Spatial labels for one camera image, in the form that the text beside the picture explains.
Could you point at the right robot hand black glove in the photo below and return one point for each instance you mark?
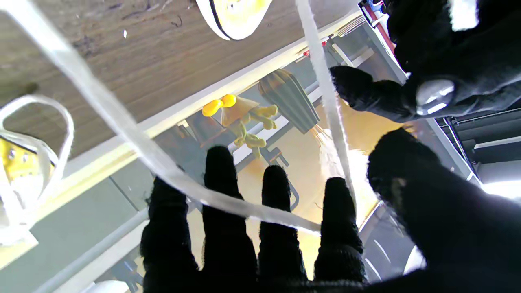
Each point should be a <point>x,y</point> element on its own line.
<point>460,236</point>

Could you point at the left robot hand black glove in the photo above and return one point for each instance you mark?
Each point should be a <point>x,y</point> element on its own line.
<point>488,69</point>

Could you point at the white shoelace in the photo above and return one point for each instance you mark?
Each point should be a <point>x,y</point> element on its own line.
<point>70,134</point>
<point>325,81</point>

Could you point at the yellow canvas sneaker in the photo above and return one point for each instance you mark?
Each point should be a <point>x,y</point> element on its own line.
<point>16,158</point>
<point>240,16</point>

